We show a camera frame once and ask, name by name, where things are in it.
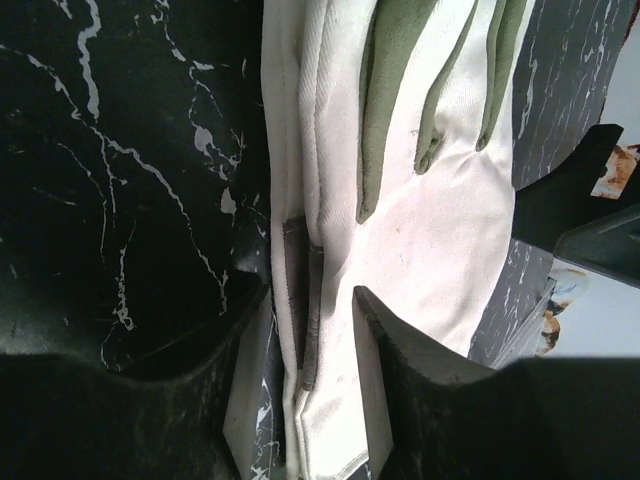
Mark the white glove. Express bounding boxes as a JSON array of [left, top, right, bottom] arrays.
[[261, 1, 534, 479]]

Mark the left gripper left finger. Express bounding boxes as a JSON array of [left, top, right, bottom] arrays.
[[1, 283, 268, 479]]

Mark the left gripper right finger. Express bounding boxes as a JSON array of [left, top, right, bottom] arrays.
[[353, 286, 639, 479]]

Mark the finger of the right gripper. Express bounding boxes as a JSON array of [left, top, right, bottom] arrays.
[[554, 204, 640, 288], [514, 124, 623, 250]]

